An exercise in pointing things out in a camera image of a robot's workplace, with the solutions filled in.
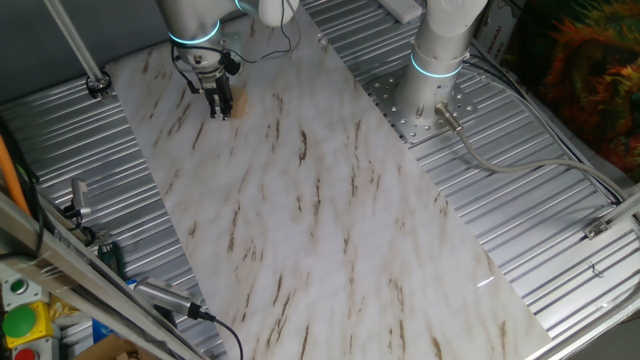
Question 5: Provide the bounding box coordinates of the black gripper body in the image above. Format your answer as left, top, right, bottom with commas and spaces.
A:
196, 71, 233, 99

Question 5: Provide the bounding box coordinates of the small wooden block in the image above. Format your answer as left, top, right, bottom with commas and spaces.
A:
230, 85, 250, 120

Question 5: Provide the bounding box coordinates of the black pole foot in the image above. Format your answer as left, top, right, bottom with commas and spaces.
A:
85, 69, 114, 100

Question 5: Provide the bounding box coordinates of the white marble pattern mat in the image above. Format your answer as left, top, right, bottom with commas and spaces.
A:
103, 0, 553, 360

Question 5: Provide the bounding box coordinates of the green hex key set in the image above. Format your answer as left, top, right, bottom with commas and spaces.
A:
97, 241, 126, 281

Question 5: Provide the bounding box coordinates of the white power strip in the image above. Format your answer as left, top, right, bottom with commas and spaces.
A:
377, 0, 424, 25

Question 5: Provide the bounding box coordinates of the blue tissue pack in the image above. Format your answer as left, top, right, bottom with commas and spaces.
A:
92, 317, 120, 346

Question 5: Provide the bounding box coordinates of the white box small green button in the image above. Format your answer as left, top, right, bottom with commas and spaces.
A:
0, 272, 51, 311

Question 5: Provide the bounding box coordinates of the brown cardboard box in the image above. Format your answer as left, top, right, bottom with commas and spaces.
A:
74, 333, 161, 360

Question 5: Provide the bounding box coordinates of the white box red print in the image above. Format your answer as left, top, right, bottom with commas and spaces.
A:
472, 0, 524, 59

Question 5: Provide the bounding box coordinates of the yellow box green push button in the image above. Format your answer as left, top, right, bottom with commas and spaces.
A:
2, 301, 55, 350

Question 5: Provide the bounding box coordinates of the grey box red button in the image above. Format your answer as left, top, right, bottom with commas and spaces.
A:
9, 337, 61, 360

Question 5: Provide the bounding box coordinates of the colourful orange green cloth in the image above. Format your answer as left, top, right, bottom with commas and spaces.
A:
499, 0, 640, 184

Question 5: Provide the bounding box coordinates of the short aluminium profile bar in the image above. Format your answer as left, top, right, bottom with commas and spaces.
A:
597, 182, 640, 229

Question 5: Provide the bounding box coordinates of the black round wrist camera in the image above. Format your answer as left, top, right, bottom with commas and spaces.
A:
218, 49, 243, 76

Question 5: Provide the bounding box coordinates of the aluminium frame pole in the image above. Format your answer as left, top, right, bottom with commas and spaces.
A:
42, 0, 106, 84

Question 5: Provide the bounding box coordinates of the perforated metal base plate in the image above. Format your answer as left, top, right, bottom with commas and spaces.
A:
360, 63, 482, 147

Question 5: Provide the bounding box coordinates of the small silver camera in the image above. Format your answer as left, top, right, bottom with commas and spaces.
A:
69, 178, 94, 219

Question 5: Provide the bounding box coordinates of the metal camera mount clamp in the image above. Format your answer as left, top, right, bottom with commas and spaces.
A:
62, 204, 110, 247

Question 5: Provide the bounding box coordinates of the silver ribbed camera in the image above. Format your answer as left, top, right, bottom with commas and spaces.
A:
132, 276, 204, 321

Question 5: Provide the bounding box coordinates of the black camera cable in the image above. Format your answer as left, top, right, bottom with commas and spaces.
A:
187, 302, 245, 360

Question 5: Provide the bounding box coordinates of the orange cable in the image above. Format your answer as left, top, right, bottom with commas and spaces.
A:
0, 134, 32, 216

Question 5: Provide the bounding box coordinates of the aluminium frame beam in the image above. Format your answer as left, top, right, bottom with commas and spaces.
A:
0, 192, 206, 360

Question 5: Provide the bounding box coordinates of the grey cable with metal plug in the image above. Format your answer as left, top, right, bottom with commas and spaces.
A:
433, 101, 632, 201

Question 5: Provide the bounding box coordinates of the small metal corner bracket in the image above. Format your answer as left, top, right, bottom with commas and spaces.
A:
583, 219, 611, 240

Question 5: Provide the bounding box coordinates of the aluminium table edge rail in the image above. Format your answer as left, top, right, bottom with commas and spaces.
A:
524, 289, 640, 360

